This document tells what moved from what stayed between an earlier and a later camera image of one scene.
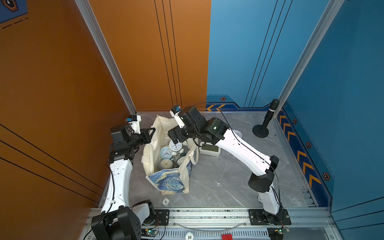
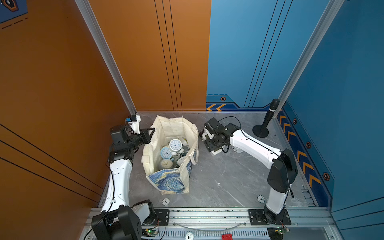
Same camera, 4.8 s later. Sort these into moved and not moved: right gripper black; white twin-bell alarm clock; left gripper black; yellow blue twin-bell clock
Moved: right gripper black
Not moved: left gripper black; white twin-bell alarm clock; yellow blue twin-bell clock
